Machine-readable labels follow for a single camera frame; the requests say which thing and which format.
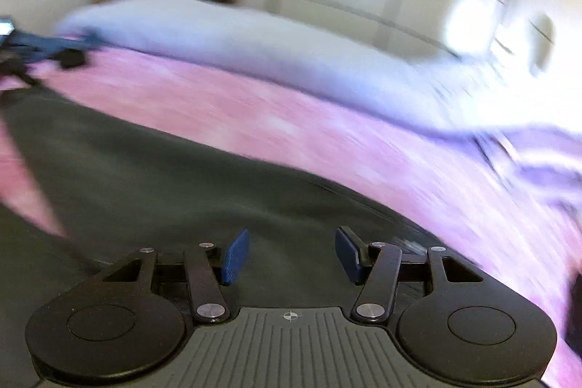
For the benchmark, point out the purple and white cloth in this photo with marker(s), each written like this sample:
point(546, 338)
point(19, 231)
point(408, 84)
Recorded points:
point(541, 163)

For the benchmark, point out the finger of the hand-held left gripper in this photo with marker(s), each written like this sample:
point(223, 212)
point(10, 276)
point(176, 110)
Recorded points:
point(18, 74)
point(54, 43)

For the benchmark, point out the pink floral blanket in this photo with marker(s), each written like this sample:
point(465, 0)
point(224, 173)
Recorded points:
point(291, 129)

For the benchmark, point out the dark grey jeans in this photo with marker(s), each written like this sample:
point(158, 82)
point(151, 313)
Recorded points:
point(150, 179)

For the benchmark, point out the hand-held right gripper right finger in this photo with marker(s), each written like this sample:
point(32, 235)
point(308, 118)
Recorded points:
point(348, 254)

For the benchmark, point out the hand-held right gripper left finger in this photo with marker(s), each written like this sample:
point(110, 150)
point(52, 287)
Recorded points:
point(235, 257)

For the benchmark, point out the white duvet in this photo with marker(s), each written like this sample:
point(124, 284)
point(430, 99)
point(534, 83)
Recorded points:
point(254, 38)

